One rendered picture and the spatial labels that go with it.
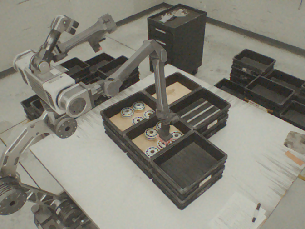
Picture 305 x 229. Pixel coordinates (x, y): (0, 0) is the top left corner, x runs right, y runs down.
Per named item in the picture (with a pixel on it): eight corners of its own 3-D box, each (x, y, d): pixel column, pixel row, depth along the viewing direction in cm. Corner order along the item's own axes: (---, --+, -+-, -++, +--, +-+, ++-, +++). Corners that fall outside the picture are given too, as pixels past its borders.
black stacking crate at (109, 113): (123, 144, 196) (121, 133, 188) (101, 122, 213) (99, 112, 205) (165, 119, 214) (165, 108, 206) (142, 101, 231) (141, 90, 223)
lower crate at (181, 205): (181, 212, 169) (181, 202, 160) (150, 181, 186) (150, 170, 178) (223, 176, 186) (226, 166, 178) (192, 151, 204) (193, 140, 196)
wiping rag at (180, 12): (179, 19, 333) (179, 16, 331) (166, 14, 344) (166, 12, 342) (194, 12, 347) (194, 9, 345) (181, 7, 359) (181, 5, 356)
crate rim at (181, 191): (182, 195, 155) (182, 192, 153) (149, 162, 172) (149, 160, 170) (228, 157, 172) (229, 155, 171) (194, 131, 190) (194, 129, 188)
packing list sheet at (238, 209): (239, 253, 150) (239, 253, 150) (205, 225, 162) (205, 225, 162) (269, 213, 166) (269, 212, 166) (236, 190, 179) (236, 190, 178)
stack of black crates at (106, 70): (117, 110, 324) (112, 79, 293) (101, 99, 340) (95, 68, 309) (142, 94, 344) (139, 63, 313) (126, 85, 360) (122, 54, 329)
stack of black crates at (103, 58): (97, 96, 345) (92, 73, 322) (83, 86, 361) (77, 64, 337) (121, 82, 365) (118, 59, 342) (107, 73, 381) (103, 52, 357)
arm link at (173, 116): (155, 111, 175) (164, 114, 169) (168, 104, 181) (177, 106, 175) (159, 127, 180) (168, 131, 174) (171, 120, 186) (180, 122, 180)
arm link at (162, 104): (147, 49, 162) (159, 50, 154) (154, 48, 165) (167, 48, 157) (154, 118, 176) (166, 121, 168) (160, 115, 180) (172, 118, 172)
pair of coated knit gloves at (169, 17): (164, 24, 324) (164, 22, 322) (153, 19, 334) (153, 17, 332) (178, 17, 337) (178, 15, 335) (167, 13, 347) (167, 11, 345)
